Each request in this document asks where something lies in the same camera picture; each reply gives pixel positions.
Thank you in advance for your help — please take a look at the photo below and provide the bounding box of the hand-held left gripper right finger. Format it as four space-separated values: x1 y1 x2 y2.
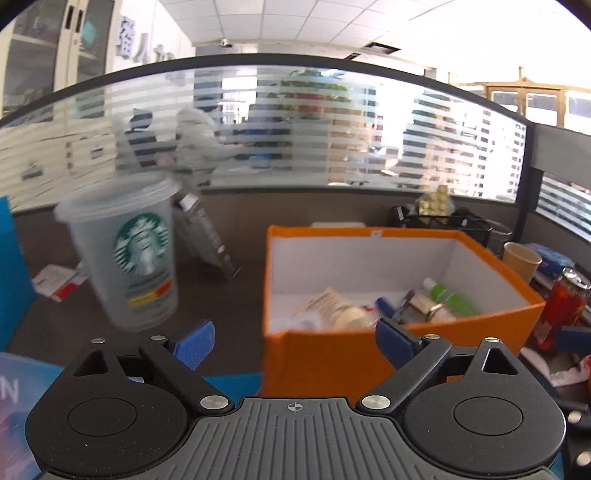
360 318 521 415

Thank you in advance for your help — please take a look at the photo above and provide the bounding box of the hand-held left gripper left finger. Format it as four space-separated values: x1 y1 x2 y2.
74 320 235 415

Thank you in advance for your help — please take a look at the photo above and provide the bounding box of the beige bottle with metal clip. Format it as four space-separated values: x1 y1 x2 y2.
392 287 458 324

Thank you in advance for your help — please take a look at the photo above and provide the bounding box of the orange cardboard box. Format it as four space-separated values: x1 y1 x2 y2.
261 224 546 404

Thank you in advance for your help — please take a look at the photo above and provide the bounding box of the green tube with white cap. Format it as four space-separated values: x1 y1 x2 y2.
422 277 481 317

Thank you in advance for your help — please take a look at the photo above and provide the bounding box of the clear plastic cup green logo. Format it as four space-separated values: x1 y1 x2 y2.
54 176 182 332

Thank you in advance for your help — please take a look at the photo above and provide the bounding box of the clear plastic package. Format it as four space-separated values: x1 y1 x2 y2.
173 193 242 281

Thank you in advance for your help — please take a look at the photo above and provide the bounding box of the black mesh basket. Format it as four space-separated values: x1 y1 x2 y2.
392 204 494 247

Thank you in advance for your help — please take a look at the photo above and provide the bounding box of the box of gold chocolates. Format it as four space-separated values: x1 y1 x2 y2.
417 184 452 217

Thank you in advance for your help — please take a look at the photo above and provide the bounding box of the brown paper cup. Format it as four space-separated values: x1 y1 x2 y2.
502 242 544 283

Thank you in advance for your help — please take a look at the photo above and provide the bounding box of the red white paper leaflet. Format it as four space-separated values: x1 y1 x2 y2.
31 264 89 303

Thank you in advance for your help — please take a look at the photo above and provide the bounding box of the white plastic bag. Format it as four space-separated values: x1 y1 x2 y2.
521 344 591 388

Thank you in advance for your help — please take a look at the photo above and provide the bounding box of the red drink can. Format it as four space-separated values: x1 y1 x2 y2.
536 268 591 352

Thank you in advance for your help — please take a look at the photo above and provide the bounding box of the blue snack packet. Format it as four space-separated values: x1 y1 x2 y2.
524 242 575 278

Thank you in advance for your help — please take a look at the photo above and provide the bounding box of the blue paper bag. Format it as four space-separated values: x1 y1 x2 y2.
0 196 38 354

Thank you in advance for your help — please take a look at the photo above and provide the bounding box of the wire mesh pen holder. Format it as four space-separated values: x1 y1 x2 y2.
488 220 514 260

